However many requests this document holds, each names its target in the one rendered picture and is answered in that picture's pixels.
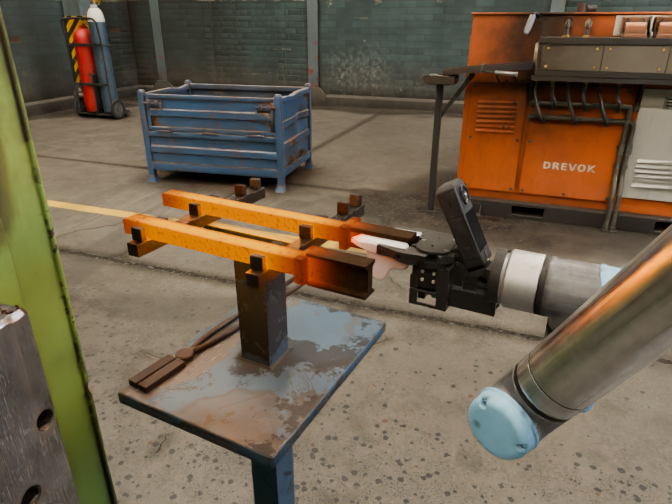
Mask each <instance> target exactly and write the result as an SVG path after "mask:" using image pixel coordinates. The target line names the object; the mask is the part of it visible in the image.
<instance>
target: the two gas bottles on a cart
mask: <svg viewBox="0 0 672 504"><path fill-rule="evenodd" d="M95 2H96V3H98V6H99V8H100V9H99V8H97V5H96V4H95ZM92 3H93V4H91V5H90V7H91V8H89V9H88V12H87V16H86V17H84V16H77V17H63V18H61V20H60V24H61V28H62V31H63V34H64V38H65V42H66V47H67V52H68V57H69V62H70V67H71V72H72V77H73V82H74V87H75V92H76V97H77V99H76V100H75V102H74V109H75V112H76V113H77V114H78V115H79V116H86V115H87V114H92V115H105V116H113V117H114V118H116V119H121V118H123V117H124V116H128V114H127V113H129V112H130V111H129V110H126V109H125V105H124V103H123V102H122V101H121V100H119V99H118V95H117V89H116V83H115V77H114V71H113V60H112V58H111V53H110V47H111V46H110V45H109V41H108V34H107V27H106V24H105V19H104V15H103V13H102V10H101V7H100V5H99V3H102V0H92ZM66 19H79V22H80V25H79V28H78V29H76V30H75V32H74V34H73V40H74V43H68V41H67V37H66V34H65V31H64V27H63V24H62V21H63V20H66ZM82 23H83V24H85V25H82ZM86 24H88V27H89V29H88V28H87V25H86ZM69 46H75V51H76V56H77V62H78V68H79V73H80V79H81V82H76V81H75V76H74V71H73V66H72V61H71V56H70V51H69ZM76 85H82V90H83V95H84V98H83V97H78V92H77V86H76Z"/></svg>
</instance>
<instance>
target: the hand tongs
mask: <svg viewBox="0 0 672 504"><path fill-rule="evenodd" d="M293 282H294V276H292V277H291V278H289V279H288V280H286V281H285V285H286V287H287V286H288V285H290V284H291V283H293ZM306 284H307V283H306ZM306 284H304V285H306ZM304 285H299V284H296V285H294V286H293V287H291V288H290V289H288V290H287V291H286V297H288V296H289V295H291V294H292V293H294V292H295V291H297V290H298V289H300V288H301V287H303V286H304ZM238 318H239V317H238V312H236V313H234V314H233V315H231V316H230V317H228V318H227V319H225V320H224V321H222V322H220V323H219V324H217V325H216V326H214V327H213V328H211V329H210V330H209V331H207V332H206V333H205V334H203V335H202V336H201V337H200V338H198V339H197V340H196V341H195V342H194V343H193V344H192V345H191V346H190V347H189V348H182V349H179V350H178V351H177V352H176V353H175V357H174V356H172V355H170V354H168V355H166V356H164V357H163V358H161V359H160V360H158V361H157V362H155V363H153V364H152V365H150V366H149V367H147V368H145V369H144V370H142V371H141V372H139V373H138V374H136V375H134V376H133V377H131V378H130V379H129V384H130V385H131V386H133V387H135V388H139V390H140V391H142V392H144V393H148V392H150V391H151V390H153V389H154V388H156V387H157V386H158V385H160V384H161V383H163V382H164V381H166V380H167V379H169V378H170V377H172V376H173V375H175V374H176V373H178V372H179V371H181V370H182V369H184V368H185V367H186V363H188V362H190V361H191V360H193V358H194V354H196V353H198V352H200V351H203V350H205V349H207V348H209V347H211V346H213V345H214V344H216V343H218V342H220V341H222V340H223V339H225V338H227V337H228V336H230V335H231V334H233V333H234V332H236V331H237V330H239V322H238V323H237V324H235V325H234V326H232V327H231V328H229V329H227V330H226V331H224V332H223V333H221V334H219V335H218V336H216V337H214V338H212V339H210V340H208V341H206V340H207V339H208V338H210V337H211V336H212V335H214V334H215V333H216V332H218V331H219V330H221V329H222V328H224V327H225V326H227V325H228V324H230V323H232V322H233V321H235V320H236V319H238ZM205 341H206V342H205Z"/></svg>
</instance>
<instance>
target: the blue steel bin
mask: <svg viewBox="0 0 672 504"><path fill-rule="evenodd" d="M137 96H138V103H139V110H140V117H141V124H142V131H143V138H144V145H145V151H146V158H147V165H148V172H149V178H148V181H147V182H158V181H160V180H161V179H160V178H159V176H158V174H157V170H170V171H183V172H197V173H210V174H224V175H238V176H251V177H265V178H277V187H276V189H275V191H274V192H276V193H284V192H285V191H287V189H286V186H285V185H286V184H285V177H286V176H287V175H288V174H290V173H291V172H292V171H293V170H295V169H296V168H297V167H298V166H300V165H301V164H302V163H303V162H305V161H306V163H305V167H304V169H314V168H315V167H314V165H313V162H312V111H311V85H310V83H306V84H305V85H304V87H293V86H259V85H228V84H196V83H192V82H191V81H190V80H185V82H184V85H182V86H180V87H178V88H163V89H158V90H154V91H149V92H146V91H145V90H144V89H139V90H138V91H137Z"/></svg>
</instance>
